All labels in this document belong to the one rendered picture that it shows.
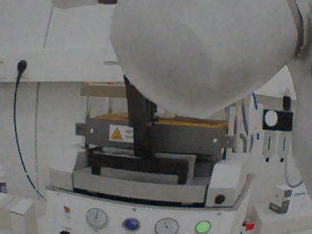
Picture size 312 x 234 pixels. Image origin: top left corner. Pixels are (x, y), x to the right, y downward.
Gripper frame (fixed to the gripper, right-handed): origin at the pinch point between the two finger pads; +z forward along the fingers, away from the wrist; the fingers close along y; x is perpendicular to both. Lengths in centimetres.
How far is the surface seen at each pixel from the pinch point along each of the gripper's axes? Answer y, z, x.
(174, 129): -5.9, -0.2, 3.3
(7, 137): -52, 29, -59
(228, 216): 7.8, 9.0, 15.9
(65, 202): 8.8, 9.4, -12.7
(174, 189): 5.7, 4.7, 5.9
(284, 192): -43, 33, 27
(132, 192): 6.1, 5.8, -0.6
